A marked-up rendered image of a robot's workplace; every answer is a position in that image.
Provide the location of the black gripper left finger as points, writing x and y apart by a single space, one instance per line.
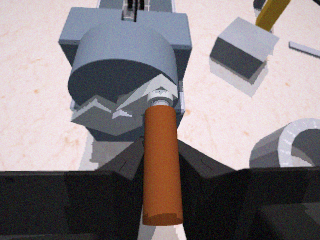
106 202

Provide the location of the grey hollow cylinder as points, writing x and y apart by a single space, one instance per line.
274 150

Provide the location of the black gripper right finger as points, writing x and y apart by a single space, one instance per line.
219 203

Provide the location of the yellow rectangular bar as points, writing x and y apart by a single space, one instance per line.
270 13

